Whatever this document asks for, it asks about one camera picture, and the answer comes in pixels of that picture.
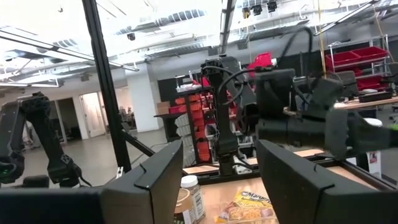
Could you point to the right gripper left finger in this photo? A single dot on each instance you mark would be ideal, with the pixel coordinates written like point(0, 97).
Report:
point(146, 199)

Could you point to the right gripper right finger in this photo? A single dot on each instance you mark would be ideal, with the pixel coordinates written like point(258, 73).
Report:
point(311, 202)

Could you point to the white-lid spice jar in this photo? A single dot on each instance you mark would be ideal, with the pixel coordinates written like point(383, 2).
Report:
point(194, 196)

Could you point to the yellow ramen packet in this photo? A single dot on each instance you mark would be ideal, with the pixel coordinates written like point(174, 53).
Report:
point(248, 211)

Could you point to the black background robot arm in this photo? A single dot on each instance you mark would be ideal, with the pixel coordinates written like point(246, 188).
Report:
point(37, 124)

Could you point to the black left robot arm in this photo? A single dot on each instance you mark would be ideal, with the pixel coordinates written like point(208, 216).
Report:
point(225, 124)

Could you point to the wooden background table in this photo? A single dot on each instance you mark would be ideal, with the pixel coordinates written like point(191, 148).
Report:
point(373, 103)

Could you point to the metal rack with red bins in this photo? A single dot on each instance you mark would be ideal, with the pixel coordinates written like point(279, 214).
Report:
point(357, 57)

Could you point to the orange parts drawer cabinet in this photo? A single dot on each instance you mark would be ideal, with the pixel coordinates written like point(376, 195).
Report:
point(199, 124)

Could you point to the cardboard box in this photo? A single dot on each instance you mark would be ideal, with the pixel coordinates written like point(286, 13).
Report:
point(163, 108)

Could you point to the red plastic crate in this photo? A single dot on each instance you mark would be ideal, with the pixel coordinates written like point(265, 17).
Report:
point(261, 60)

